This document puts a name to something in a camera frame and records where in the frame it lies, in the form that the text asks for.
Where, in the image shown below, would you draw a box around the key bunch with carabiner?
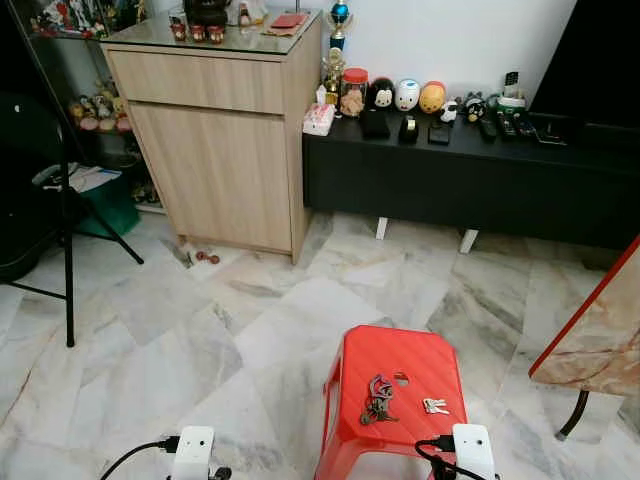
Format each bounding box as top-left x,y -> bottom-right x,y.
359,374 -> 400,426

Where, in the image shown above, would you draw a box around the red plastic stool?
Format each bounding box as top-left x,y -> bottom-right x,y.
314,325 -> 471,480

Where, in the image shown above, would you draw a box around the black metal board leg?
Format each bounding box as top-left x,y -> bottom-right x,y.
555,390 -> 592,442

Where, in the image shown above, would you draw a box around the orange marble pattern board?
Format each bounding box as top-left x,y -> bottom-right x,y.
528,237 -> 640,398

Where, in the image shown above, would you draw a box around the black tripod stand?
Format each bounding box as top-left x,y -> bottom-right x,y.
0,0 -> 146,349

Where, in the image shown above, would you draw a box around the green storage box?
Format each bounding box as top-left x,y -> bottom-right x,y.
75,172 -> 141,239

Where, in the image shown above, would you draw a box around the light wooden cabinet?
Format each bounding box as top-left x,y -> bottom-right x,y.
100,8 -> 326,266

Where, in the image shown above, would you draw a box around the white papers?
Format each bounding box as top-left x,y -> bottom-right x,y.
33,162 -> 123,194

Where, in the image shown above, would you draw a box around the black chair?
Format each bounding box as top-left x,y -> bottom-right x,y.
0,92 -> 65,283

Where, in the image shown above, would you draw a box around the white tissue pack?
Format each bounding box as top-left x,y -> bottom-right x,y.
302,86 -> 337,137

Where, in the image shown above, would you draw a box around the black low console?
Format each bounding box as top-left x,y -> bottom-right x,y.
303,105 -> 640,254

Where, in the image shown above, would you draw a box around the black tape dispenser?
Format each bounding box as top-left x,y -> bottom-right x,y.
398,114 -> 420,144

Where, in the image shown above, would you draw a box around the clear jar red lid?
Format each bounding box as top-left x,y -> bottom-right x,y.
340,67 -> 369,119

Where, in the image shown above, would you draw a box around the black flat box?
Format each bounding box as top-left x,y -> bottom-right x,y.
428,121 -> 454,147

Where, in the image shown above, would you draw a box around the black mouse ear figure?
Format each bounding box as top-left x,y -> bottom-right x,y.
366,77 -> 397,112

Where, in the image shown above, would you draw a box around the gold trophy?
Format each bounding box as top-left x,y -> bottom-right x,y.
320,47 -> 347,103

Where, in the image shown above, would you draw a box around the white egg shaped figure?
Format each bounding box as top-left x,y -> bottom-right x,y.
394,78 -> 422,113

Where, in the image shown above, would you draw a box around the orange egg shaped figure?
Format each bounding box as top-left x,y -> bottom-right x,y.
418,80 -> 448,115

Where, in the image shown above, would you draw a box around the glass display cabinet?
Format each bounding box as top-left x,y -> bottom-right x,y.
20,0 -> 166,213

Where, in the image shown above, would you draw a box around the black and white toy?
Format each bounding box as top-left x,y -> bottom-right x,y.
462,92 -> 488,123

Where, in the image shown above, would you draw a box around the red packet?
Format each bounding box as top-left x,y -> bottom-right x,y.
270,12 -> 307,29

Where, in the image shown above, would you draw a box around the black teapot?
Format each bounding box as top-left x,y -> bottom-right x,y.
183,0 -> 234,27

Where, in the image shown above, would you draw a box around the black television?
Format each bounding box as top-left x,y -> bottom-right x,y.
528,0 -> 640,129

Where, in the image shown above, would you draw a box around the blue ball trophy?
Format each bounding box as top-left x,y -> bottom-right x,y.
328,0 -> 354,51

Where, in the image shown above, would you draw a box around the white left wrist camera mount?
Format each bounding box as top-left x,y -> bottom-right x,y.
170,426 -> 217,480

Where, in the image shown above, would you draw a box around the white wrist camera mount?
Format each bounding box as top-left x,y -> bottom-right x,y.
452,423 -> 497,480
170,426 -> 217,480

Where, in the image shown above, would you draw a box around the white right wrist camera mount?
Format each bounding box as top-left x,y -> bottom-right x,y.
452,423 -> 497,480

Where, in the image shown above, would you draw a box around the cordless phone with base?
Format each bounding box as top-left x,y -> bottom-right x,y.
497,70 -> 528,111

